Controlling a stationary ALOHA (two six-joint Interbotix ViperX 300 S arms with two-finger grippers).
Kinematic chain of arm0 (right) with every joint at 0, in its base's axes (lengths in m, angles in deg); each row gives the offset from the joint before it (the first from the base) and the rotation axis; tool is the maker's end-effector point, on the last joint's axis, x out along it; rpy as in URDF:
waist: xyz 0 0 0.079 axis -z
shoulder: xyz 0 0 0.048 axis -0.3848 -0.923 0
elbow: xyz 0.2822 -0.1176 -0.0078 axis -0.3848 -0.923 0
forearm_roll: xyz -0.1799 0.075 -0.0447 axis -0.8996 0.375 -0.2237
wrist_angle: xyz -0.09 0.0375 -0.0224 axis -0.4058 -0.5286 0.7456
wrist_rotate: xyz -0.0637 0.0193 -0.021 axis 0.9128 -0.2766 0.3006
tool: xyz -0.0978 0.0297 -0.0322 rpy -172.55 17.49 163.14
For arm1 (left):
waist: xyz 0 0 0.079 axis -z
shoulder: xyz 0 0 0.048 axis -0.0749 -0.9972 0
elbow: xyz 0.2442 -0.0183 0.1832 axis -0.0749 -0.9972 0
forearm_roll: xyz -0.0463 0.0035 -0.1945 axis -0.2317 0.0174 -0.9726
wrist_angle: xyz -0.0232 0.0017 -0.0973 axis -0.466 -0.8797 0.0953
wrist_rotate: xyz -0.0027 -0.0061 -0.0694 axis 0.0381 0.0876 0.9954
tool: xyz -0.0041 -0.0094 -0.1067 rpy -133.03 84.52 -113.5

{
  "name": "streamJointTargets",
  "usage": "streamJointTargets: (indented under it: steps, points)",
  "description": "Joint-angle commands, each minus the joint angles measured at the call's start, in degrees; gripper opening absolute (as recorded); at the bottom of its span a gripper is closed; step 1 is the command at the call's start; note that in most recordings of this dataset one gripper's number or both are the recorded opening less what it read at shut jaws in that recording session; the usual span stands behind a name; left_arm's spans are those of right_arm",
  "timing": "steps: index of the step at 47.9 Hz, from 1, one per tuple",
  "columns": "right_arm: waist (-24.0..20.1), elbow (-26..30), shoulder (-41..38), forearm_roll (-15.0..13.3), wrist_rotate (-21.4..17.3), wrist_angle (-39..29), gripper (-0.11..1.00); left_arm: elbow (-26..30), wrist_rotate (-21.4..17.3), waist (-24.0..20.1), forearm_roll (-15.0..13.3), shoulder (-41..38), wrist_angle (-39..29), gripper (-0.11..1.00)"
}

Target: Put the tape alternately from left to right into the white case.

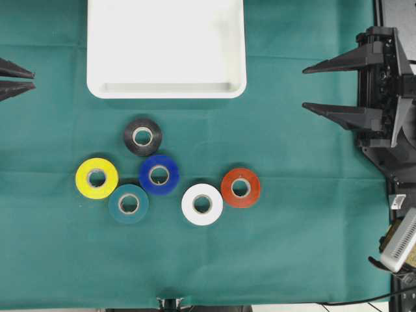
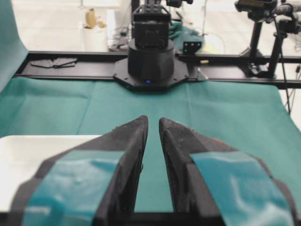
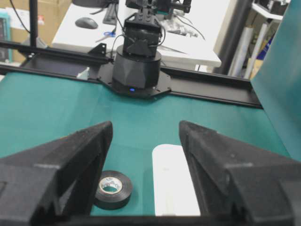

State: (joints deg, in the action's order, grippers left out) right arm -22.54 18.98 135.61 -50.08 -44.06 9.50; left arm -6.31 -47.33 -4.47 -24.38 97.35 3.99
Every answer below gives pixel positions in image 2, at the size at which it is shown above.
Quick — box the green table cloth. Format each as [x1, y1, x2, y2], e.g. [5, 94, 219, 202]
[0, 77, 301, 212]

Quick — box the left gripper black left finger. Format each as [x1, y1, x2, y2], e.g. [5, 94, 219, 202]
[10, 115, 148, 226]

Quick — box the white plastic case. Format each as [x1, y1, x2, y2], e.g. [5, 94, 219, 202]
[0, 135, 98, 212]

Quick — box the black aluminium frame rail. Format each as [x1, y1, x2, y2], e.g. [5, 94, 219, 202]
[14, 51, 301, 90]

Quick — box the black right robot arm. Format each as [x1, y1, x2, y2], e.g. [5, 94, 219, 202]
[113, 0, 189, 91]

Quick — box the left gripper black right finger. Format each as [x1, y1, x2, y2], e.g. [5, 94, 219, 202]
[159, 118, 301, 226]

